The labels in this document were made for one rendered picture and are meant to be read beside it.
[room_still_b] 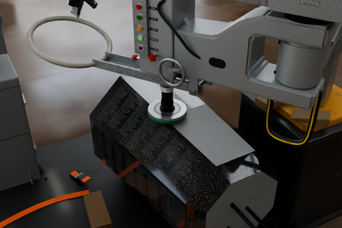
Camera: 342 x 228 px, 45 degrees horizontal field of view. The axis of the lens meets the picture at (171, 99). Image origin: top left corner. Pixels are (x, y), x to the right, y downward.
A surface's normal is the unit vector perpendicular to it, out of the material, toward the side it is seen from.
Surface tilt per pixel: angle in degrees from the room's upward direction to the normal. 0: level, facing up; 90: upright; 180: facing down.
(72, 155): 0
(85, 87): 0
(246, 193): 90
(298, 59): 90
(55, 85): 0
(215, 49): 90
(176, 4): 90
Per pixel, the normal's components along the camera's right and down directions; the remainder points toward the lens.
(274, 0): -0.52, 0.45
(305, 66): -0.10, 0.53
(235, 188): 0.49, 0.46
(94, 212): 0.00, -0.85
